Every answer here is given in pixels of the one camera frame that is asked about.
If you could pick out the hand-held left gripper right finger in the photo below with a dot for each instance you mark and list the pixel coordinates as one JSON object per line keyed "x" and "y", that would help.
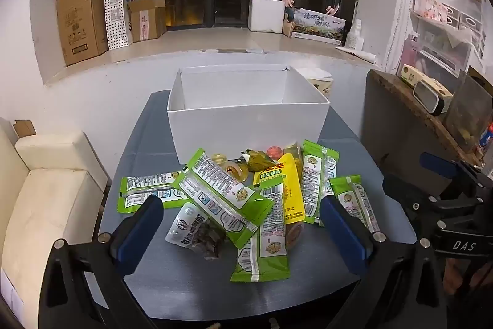
{"x": 342, "y": 234}

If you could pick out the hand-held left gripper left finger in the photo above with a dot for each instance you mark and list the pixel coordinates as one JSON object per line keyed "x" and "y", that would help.
{"x": 138, "y": 232}

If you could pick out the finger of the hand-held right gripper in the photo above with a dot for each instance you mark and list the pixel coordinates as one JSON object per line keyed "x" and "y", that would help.
{"x": 439, "y": 162}
{"x": 408, "y": 192}

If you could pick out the green snack packet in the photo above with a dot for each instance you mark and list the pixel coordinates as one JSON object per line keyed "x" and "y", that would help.
{"x": 225, "y": 190}
{"x": 265, "y": 254}
{"x": 355, "y": 198}
{"x": 316, "y": 175}
{"x": 142, "y": 191}

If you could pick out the white packet of dark snacks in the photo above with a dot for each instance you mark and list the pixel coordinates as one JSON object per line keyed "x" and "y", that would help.
{"x": 185, "y": 227}

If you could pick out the yellow snack packet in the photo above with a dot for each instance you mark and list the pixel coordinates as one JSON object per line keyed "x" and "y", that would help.
{"x": 293, "y": 194}

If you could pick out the plain orange jelly cup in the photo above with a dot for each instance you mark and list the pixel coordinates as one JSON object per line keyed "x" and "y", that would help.
{"x": 293, "y": 150}

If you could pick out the pink jelly cup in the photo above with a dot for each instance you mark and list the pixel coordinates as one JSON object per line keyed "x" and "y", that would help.
{"x": 275, "y": 153}

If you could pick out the pale yellow jelly cup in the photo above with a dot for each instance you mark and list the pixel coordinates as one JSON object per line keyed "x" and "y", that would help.
{"x": 220, "y": 160}

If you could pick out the small green pea packet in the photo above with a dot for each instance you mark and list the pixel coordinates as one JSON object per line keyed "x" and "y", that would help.
{"x": 259, "y": 159}

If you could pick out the orange jelly cup cartoon lid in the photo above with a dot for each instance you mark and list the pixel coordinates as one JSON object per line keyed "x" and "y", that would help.
{"x": 238, "y": 171}

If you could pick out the white cardboard box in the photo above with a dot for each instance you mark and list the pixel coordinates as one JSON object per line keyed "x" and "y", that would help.
{"x": 246, "y": 124}

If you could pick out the clear acrylic container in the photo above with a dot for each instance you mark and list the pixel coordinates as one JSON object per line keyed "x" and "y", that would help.
{"x": 468, "y": 113}

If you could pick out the dark wooden shelf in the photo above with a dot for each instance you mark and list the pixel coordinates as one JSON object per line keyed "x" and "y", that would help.
{"x": 393, "y": 121}

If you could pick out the grey alarm clock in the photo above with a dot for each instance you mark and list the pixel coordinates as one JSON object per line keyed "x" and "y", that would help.
{"x": 425, "y": 97}

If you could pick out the blue-grey tablecloth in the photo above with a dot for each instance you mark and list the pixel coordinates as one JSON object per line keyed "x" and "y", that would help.
{"x": 192, "y": 286}

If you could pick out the cream printed carton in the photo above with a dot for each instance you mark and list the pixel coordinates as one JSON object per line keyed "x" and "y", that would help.
{"x": 416, "y": 74}

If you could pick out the cream leather sofa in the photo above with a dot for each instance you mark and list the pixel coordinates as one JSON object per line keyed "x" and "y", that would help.
{"x": 46, "y": 205}

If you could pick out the plastic drawer organizer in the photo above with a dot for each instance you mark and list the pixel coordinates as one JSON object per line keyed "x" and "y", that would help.
{"x": 439, "y": 43}

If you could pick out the white plastic bottle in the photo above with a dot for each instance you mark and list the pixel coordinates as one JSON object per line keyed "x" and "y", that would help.
{"x": 354, "y": 36}

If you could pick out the printed landscape tissue box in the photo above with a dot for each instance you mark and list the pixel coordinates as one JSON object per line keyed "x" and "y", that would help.
{"x": 317, "y": 26}

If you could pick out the small kraft box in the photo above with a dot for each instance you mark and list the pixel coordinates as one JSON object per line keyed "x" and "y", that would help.
{"x": 289, "y": 27}

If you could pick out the small open cardboard box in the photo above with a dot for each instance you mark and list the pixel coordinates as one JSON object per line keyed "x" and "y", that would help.
{"x": 148, "y": 20}

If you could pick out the large brown cardboard box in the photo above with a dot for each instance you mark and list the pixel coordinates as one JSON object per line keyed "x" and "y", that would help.
{"x": 79, "y": 20}

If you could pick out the polka dot paper bag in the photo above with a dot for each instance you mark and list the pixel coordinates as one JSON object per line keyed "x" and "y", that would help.
{"x": 115, "y": 13}

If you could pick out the white foam box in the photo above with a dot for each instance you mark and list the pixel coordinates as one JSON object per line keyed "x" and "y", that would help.
{"x": 265, "y": 16}

